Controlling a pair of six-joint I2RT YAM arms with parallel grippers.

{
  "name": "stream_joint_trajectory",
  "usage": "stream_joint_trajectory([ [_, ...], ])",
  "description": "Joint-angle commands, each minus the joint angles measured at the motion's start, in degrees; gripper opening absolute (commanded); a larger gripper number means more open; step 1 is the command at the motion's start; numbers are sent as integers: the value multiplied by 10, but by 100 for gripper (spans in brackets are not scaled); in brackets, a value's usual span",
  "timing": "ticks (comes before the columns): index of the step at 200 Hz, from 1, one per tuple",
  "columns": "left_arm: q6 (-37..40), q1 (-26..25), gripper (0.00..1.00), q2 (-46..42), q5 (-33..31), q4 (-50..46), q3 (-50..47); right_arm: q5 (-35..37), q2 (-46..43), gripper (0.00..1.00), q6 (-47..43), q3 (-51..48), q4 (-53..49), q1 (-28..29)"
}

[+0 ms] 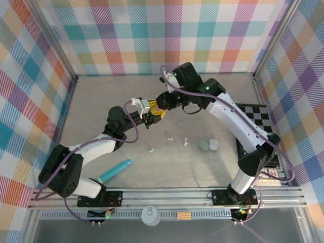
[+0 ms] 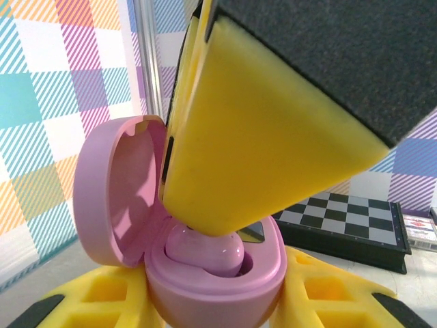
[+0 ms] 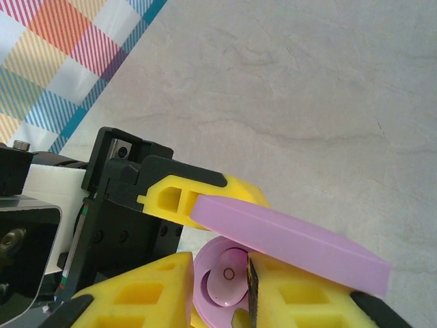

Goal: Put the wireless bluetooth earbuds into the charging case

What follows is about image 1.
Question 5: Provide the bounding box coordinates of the turquoise plastic tube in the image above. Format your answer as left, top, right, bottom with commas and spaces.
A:
95, 158, 133, 183

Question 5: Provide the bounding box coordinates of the black and white chessboard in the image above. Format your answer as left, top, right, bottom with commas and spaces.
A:
235, 103, 281, 169

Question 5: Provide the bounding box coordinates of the white round cap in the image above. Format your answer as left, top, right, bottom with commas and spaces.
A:
141, 206, 161, 226

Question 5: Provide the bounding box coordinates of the playing card box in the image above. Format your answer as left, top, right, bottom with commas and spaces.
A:
258, 166, 281, 182

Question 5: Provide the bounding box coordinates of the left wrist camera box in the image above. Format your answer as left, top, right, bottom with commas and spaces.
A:
131, 97, 152, 116

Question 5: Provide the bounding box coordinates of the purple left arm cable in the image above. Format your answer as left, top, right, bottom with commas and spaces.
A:
34, 100, 141, 225

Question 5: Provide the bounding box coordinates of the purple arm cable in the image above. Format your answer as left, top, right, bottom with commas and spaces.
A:
34, 100, 141, 225
160, 65, 294, 225

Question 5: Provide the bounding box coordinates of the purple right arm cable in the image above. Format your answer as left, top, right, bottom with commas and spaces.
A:
160, 65, 294, 225

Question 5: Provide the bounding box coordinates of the aluminium side rail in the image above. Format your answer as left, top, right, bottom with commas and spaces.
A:
49, 77, 79, 163
252, 75, 290, 186

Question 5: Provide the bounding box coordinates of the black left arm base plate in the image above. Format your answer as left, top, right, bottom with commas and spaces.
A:
76, 190, 124, 208

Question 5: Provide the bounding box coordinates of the aluminium rail frame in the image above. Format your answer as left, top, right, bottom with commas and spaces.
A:
27, 186, 309, 210

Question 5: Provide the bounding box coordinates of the aluminium corner post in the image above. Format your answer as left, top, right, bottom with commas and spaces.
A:
29, 0, 79, 83
252, 0, 304, 80

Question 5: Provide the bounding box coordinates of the small circuit board mount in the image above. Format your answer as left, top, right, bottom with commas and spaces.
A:
231, 207, 253, 226
87, 208, 117, 226

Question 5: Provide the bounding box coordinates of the grey slotted cable duct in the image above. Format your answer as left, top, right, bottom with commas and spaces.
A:
40, 210, 235, 220

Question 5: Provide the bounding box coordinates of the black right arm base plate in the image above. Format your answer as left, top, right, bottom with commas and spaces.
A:
211, 188, 259, 206

